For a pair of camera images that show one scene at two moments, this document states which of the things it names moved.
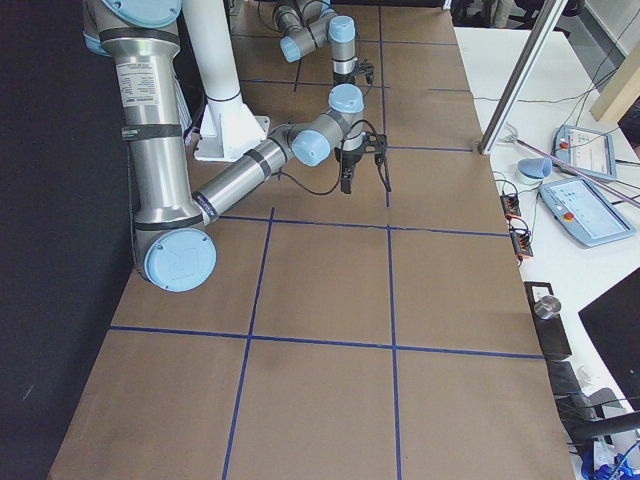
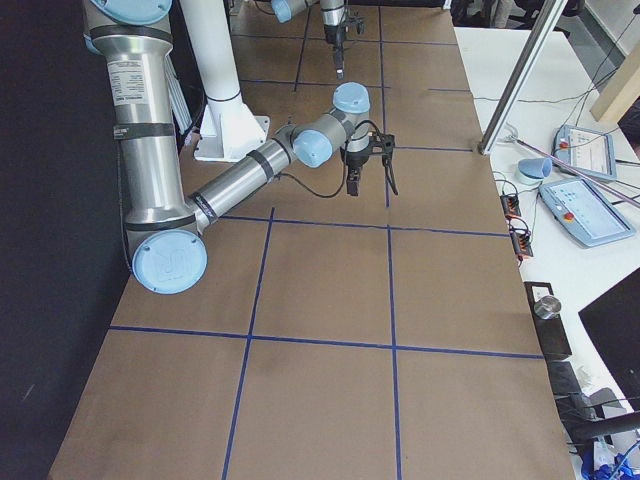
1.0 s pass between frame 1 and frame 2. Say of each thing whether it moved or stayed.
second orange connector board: stayed
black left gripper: moved
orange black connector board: stayed
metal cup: stayed
